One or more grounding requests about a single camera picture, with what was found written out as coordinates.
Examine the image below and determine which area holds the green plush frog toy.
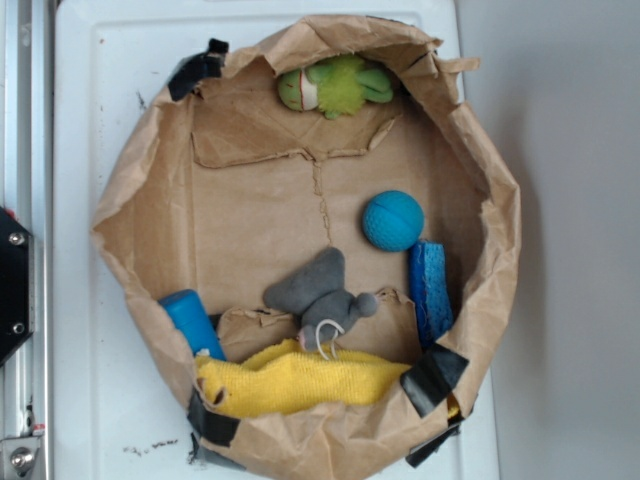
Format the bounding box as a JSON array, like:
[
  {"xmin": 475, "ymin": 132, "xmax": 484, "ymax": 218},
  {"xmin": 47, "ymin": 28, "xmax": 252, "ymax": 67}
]
[{"xmin": 277, "ymin": 54, "xmax": 394, "ymax": 120}]

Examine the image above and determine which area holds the brown paper bag bin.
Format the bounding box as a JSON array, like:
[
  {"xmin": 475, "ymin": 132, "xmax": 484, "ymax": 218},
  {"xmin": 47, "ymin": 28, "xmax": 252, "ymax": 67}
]
[{"xmin": 91, "ymin": 15, "xmax": 521, "ymax": 479}]

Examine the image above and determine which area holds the grey plush mouse toy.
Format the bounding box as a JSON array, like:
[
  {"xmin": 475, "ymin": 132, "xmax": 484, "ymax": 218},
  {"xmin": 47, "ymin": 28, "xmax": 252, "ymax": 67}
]
[{"xmin": 263, "ymin": 247, "xmax": 378, "ymax": 352}]

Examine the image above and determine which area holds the blue dimpled ball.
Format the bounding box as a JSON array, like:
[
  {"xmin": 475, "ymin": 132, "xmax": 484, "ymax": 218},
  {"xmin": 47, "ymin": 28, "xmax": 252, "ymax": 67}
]
[{"xmin": 362, "ymin": 190, "xmax": 425, "ymax": 252}]

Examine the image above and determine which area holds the blue sponge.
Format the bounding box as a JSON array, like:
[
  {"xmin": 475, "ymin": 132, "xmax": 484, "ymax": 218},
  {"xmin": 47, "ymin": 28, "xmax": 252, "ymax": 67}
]
[{"xmin": 409, "ymin": 240, "xmax": 454, "ymax": 349}]

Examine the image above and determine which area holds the yellow knitted cloth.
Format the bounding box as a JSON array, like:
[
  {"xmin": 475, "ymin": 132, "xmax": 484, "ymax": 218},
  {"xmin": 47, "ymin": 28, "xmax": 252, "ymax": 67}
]
[{"xmin": 193, "ymin": 338, "xmax": 461, "ymax": 420}]

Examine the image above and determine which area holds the blue plastic cylinder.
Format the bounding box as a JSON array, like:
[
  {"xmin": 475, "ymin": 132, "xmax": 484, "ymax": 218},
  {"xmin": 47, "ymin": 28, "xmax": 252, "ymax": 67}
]
[{"xmin": 158, "ymin": 289, "xmax": 227, "ymax": 361}]

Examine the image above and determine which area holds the white plastic tray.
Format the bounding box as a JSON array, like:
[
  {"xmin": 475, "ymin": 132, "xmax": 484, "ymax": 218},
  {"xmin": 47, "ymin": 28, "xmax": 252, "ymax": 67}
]
[{"xmin": 52, "ymin": 0, "xmax": 502, "ymax": 480}]

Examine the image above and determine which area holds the black mounting plate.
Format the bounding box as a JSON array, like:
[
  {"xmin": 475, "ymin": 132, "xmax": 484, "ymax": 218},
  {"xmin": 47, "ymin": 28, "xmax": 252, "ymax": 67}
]
[{"xmin": 0, "ymin": 207, "xmax": 34, "ymax": 366}]

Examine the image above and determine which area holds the aluminium frame rail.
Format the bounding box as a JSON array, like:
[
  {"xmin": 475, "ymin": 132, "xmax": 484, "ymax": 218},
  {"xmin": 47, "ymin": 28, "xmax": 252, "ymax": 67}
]
[{"xmin": 1, "ymin": 1, "xmax": 57, "ymax": 479}]

